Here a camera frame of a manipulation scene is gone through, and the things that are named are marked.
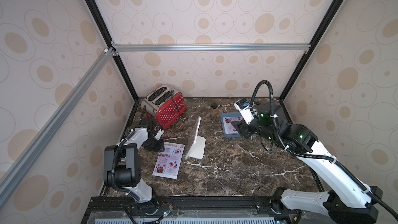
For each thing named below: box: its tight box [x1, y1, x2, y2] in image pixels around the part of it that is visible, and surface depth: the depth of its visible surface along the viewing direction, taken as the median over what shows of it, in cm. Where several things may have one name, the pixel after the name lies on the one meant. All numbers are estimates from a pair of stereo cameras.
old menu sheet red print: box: [151, 141, 186, 180], surface depth 89 cm
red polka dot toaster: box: [140, 84, 187, 130], surface depth 97 cm
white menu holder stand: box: [185, 116, 207, 160], surface depth 91 cm
